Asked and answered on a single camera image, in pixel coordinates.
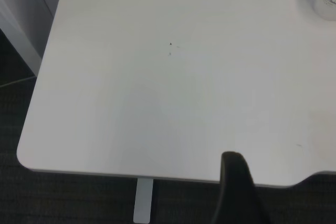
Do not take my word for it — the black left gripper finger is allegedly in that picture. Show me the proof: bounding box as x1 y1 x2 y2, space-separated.
215 151 272 224

